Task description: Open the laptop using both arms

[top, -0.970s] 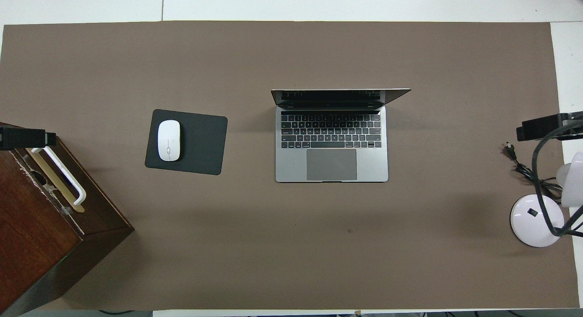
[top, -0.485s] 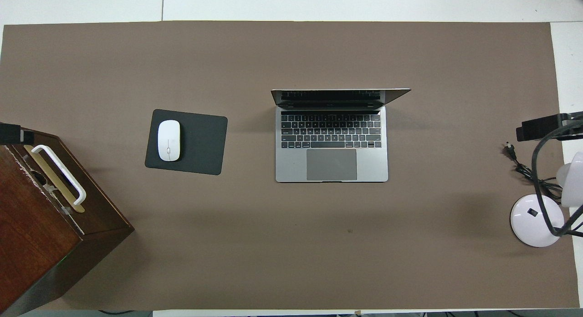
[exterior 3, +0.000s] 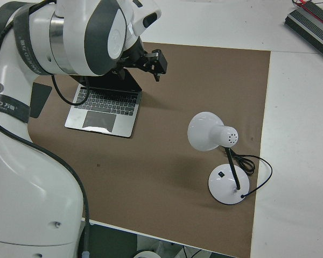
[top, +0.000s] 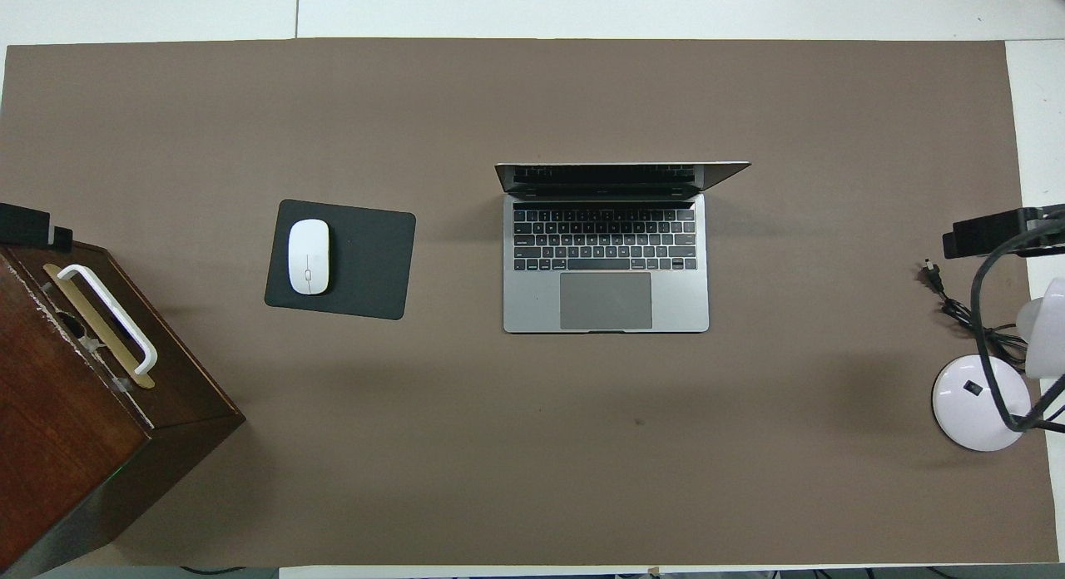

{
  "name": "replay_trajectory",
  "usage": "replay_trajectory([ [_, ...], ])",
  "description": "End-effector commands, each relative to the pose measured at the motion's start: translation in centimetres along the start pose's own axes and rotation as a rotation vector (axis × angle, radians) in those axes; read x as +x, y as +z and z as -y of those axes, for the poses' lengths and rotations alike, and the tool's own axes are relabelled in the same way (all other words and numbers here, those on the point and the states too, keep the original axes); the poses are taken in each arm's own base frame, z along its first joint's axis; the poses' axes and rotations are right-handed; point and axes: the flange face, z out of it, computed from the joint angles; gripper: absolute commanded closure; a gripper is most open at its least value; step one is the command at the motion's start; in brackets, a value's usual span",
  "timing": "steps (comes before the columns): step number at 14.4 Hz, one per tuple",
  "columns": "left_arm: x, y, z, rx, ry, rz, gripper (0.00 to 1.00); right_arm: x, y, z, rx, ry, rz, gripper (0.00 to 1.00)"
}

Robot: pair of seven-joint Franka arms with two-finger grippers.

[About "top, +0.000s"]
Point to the silver laptop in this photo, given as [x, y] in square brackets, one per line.
[532, 304]

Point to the white desk lamp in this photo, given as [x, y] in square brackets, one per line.
[957, 404]

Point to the brown wooden box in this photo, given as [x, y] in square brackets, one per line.
[50, 413]

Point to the white computer mouse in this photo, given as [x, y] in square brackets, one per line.
[309, 256]

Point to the black mouse pad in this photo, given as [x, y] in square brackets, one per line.
[366, 263]

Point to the large brown table mat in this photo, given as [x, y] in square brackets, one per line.
[582, 105]

